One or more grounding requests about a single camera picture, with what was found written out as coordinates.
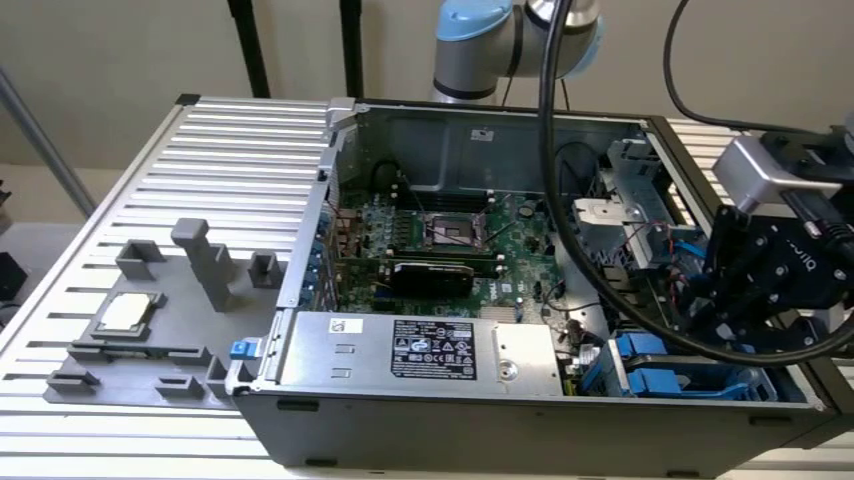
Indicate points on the black corner cap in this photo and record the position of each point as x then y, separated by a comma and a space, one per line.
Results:
189, 99

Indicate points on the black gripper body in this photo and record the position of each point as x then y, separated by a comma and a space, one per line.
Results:
795, 270

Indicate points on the CPU socket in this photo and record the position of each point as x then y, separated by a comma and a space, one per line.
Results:
454, 231

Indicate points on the silver CPU chip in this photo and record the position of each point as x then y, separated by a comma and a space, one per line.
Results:
128, 312

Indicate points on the grey metal pole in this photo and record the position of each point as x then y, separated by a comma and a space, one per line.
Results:
47, 145

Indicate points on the black stand pole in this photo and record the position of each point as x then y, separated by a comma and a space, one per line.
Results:
253, 50
352, 50

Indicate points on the silver power supply unit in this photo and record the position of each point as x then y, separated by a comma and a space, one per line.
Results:
368, 355

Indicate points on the blue case latch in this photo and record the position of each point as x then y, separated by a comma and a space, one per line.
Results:
244, 348

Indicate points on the grey disk bay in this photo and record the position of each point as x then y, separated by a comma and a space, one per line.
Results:
735, 387

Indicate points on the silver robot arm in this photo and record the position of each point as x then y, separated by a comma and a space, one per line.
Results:
474, 55

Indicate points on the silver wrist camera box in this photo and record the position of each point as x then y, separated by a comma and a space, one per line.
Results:
755, 170

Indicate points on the silver metal drive cage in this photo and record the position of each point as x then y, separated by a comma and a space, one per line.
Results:
608, 215

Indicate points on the black graphics card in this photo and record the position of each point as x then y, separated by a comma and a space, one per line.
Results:
430, 277

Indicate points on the open grey PC case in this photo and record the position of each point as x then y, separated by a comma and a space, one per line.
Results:
468, 430

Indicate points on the hard disk with blue carrier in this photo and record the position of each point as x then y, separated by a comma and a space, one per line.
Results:
644, 347

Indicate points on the green motherboard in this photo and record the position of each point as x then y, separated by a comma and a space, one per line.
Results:
521, 260

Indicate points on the black box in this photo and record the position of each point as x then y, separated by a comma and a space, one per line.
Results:
10, 277

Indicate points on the blue disk carrier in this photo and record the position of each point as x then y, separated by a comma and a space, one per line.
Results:
657, 385

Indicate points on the grey parts rack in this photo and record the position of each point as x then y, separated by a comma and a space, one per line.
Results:
134, 380

